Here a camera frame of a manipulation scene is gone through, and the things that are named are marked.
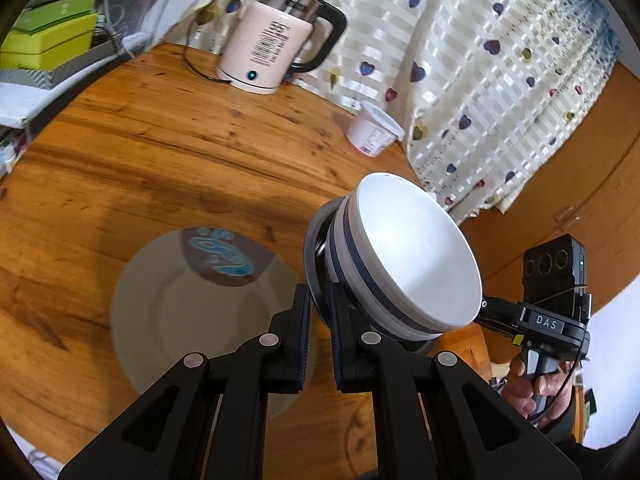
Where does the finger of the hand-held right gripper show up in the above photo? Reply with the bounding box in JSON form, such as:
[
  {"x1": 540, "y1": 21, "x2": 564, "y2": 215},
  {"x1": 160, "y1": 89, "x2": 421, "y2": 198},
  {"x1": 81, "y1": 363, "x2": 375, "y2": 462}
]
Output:
[{"x1": 474, "y1": 298, "x2": 524, "y2": 335}]

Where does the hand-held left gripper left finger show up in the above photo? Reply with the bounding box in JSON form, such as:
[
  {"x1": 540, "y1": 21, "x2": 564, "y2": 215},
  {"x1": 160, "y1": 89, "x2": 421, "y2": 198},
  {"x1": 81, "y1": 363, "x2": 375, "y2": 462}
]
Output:
[{"x1": 57, "y1": 284, "x2": 312, "y2": 480}]

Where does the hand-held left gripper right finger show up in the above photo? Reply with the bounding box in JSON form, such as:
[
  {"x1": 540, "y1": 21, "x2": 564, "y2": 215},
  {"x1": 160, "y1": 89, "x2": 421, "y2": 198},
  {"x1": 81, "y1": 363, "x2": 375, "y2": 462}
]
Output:
[{"x1": 330, "y1": 284, "x2": 583, "y2": 480}]

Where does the stainless steel bowl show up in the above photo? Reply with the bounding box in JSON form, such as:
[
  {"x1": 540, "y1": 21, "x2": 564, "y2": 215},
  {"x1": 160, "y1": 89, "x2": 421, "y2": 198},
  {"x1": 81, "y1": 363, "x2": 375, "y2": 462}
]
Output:
[{"x1": 303, "y1": 195, "x2": 441, "y2": 356}]

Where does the small white blue-striped bowl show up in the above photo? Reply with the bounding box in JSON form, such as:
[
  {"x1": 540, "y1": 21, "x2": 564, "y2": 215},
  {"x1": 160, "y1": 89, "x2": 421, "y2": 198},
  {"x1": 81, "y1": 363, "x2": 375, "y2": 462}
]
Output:
[{"x1": 347, "y1": 172, "x2": 483, "y2": 342}]

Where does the beige plate with blue print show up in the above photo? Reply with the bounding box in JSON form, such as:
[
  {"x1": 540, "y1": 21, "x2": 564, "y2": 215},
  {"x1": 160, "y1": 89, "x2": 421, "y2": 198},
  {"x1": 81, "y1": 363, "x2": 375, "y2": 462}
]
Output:
[{"x1": 110, "y1": 227, "x2": 321, "y2": 423}]

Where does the person's right forearm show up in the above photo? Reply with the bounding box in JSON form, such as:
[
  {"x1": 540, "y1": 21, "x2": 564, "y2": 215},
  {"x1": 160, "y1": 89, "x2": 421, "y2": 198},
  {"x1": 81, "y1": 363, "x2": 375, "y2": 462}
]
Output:
[{"x1": 542, "y1": 389, "x2": 592, "y2": 447}]

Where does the person's right hand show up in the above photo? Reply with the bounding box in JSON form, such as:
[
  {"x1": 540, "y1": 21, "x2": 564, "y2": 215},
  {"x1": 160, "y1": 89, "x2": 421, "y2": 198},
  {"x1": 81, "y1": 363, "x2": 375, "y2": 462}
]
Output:
[{"x1": 501, "y1": 357, "x2": 576, "y2": 417}]

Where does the wooden cabinet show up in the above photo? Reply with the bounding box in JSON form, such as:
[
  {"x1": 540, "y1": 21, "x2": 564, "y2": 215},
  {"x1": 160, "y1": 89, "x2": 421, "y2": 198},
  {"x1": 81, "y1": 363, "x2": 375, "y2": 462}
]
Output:
[{"x1": 462, "y1": 65, "x2": 640, "y2": 311}]

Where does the white plastic tub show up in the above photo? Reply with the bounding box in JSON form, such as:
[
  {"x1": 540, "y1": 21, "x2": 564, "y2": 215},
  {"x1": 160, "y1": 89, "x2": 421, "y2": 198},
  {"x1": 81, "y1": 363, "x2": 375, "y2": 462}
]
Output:
[{"x1": 346, "y1": 100, "x2": 406, "y2": 157}]

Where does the heart-print striped curtain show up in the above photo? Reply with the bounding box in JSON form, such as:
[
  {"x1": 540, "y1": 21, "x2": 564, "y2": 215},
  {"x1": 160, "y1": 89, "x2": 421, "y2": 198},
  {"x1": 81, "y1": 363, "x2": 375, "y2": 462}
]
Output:
[{"x1": 200, "y1": 0, "x2": 623, "y2": 221}]

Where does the cream electric kettle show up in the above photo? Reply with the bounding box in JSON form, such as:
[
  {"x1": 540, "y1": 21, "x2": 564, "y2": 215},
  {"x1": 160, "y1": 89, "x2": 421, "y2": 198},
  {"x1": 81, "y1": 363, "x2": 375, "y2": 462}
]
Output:
[{"x1": 216, "y1": 0, "x2": 347, "y2": 96}]

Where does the grey zigzag patterned box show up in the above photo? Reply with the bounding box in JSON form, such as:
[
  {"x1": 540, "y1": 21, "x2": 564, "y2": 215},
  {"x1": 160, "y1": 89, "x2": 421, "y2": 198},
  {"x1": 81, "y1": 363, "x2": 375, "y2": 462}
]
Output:
[{"x1": 0, "y1": 42, "x2": 124, "y2": 92}]

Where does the white side shelf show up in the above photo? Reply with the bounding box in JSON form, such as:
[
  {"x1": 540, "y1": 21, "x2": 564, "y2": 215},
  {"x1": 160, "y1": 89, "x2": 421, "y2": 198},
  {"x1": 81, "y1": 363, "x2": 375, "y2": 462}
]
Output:
[{"x1": 0, "y1": 80, "x2": 67, "y2": 129}]

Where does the dark green flat box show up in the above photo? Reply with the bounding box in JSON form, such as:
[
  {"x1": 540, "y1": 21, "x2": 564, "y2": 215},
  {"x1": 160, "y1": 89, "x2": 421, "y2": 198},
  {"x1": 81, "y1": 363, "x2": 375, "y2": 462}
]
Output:
[{"x1": 10, "y1": 0, "x2": 98, "y2": 33}]

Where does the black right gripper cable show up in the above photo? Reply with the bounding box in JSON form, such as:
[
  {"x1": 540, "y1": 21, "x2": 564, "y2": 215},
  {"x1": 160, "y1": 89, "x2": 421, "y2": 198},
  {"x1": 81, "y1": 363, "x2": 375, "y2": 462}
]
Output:
[{"x1": 537, "y1": 350, "x2": 582, "y2": 426}]

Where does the black kettle power cable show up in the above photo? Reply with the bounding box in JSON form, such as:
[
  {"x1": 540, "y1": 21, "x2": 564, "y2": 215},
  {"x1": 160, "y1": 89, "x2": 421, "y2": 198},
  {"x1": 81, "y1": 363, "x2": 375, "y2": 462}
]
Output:
[{"x1": 181, "y1": 42, "x2": 227, "y2": 84}]

